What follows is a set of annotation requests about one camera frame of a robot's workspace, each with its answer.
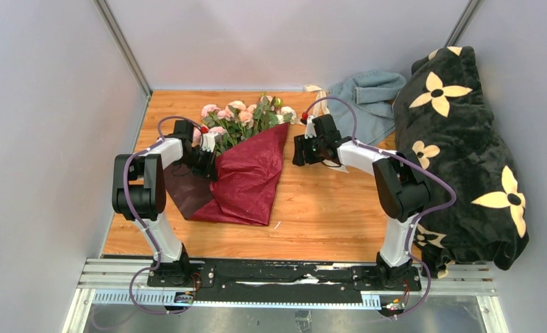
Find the dark red wrapping paper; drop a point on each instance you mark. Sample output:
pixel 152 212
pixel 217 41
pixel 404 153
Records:
pixel 247 178

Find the white rose stem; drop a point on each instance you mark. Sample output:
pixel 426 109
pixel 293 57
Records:
pixel 286 114

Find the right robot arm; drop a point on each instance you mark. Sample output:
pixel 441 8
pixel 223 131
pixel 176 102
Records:
pixel 403 192

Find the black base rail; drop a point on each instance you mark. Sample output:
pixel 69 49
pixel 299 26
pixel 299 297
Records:
pixel 285 282

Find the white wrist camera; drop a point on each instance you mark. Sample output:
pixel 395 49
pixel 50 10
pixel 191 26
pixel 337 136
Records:
pixel 211 138
pixel 307 120

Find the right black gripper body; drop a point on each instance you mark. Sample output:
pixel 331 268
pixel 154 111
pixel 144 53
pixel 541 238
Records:
pixel 312 148

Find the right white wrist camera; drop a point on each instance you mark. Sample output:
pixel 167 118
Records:
pixel 307 120

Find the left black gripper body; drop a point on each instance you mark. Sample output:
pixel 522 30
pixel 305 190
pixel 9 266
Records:
pixel 200 161

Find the cream printed ribbon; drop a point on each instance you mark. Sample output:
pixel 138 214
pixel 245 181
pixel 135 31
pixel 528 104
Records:
pixel 321 108

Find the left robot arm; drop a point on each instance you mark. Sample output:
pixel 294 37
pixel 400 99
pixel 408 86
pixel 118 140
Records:
pixel 139 194

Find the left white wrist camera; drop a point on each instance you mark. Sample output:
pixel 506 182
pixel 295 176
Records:
pixel 211 138

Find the pink rose stem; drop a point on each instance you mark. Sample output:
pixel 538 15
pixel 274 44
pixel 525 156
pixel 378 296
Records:
pixel 234 122

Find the black flower-pattern blanket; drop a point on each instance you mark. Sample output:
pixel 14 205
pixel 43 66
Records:
pixel 442 118

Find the blue towel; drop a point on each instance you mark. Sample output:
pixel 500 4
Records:
pixel 360 105

